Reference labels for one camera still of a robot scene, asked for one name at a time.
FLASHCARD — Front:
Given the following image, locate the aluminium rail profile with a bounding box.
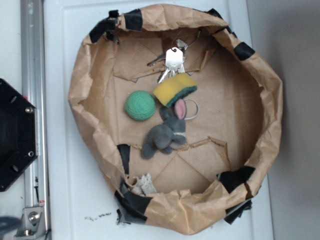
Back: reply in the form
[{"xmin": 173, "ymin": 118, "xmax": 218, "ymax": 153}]
[{"xmin": 20, "ymin": 0, "xmax": 52, "ymax": 240}]

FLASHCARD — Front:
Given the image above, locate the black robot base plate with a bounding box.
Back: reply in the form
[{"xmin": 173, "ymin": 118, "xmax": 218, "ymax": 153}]
[{"xmin": 0, "ymin": 79, "xmax": 38, "ymax": 192}]

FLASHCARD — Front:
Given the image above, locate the metal key ring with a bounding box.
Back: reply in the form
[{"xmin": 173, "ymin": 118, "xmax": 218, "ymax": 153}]
[{"xmin": 184, "ymin": 98, "xmax": 200, "ymax": 120}]

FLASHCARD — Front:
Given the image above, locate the green foam ball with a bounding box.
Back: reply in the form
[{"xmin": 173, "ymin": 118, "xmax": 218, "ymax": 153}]
[{"xmin": 124, "ymin": 90, "xmax": 156, "ymax": 121}]

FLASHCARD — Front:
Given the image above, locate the brown paper bag bin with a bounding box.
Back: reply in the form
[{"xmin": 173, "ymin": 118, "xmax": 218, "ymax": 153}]
[{"xmin": 68, "ymin": 4, "xmax": 283, "ymax": 235}]

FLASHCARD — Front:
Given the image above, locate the metal corner bracket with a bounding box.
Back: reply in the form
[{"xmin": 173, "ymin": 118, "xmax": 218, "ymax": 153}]
[{"xmin": 14, "ymin": 206, "xmax": 47, "ymax": 240}]

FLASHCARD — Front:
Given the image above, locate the grey plush bunny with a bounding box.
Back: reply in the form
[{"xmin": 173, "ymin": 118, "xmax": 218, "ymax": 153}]
[{"xmin": 141, "ymin": 99, "xmax": 187, "ymax": 160}]

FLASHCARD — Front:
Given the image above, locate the silver key bunch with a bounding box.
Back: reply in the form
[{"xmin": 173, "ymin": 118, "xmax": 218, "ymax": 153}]
[{"xmin": 147, "ymin": 38, "xmax": 188, "ymax": 84}]

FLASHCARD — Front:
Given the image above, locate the yellow green sponge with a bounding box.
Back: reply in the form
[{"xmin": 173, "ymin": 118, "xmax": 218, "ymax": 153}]
[{"xmin": 152, "ymin": 73, "xmax": 198, "ymax": 108}]

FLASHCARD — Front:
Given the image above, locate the white crumpled paper scrap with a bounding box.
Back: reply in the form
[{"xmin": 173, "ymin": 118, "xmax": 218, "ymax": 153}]
[{"xmin": 132, "ymin": 173, "xmax": 157, "ymax": 197}]

